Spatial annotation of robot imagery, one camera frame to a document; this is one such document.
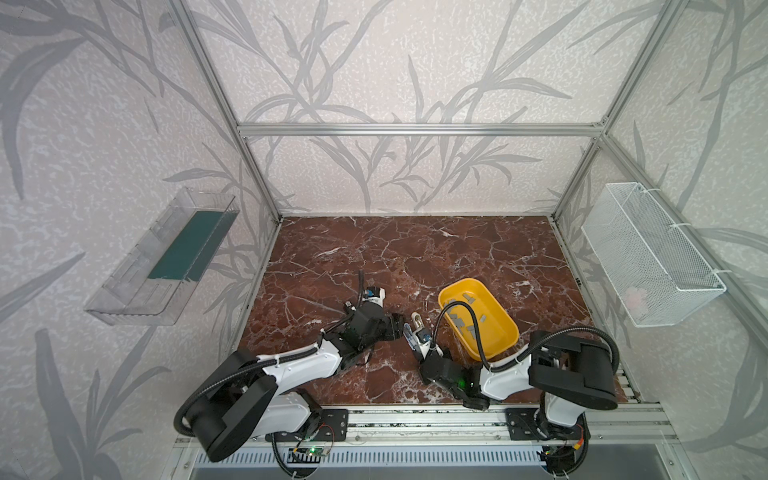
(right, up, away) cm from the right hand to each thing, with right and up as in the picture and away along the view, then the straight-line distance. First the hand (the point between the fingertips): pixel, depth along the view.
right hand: (417, 343), depth 87 cm
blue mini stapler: (-2, +2, -1) cm, 3 cm away
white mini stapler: (0, +7, -1) cm, 7 cm away
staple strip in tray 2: (+21, +6, +5) cm, 22 cm away
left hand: (-4, +10, -1) cm, 11 cm away
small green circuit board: (-25, -20, -17) cm, 36 cm away
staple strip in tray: (+18, +11, +9) cm, 23 cm away
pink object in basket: (+52, +16, -16) cm, 57 cm away
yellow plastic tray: (+24, +3, +1) cm, 25 cm away
